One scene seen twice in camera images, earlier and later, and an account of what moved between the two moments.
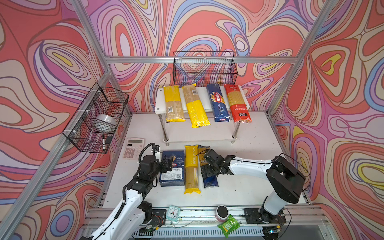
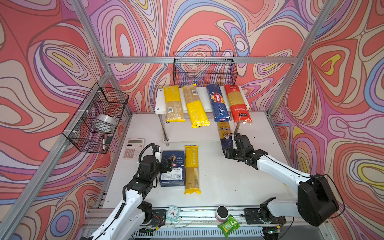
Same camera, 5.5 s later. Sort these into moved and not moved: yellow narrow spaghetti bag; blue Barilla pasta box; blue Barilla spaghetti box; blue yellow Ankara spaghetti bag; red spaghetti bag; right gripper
Moved: right gripper; blue yellow Ankara spaghetti bag
Not moved: red spaghetti bag; yellow narrow spaghetti bag; blue Barilla spaghetti box; blue Barilla pasta box
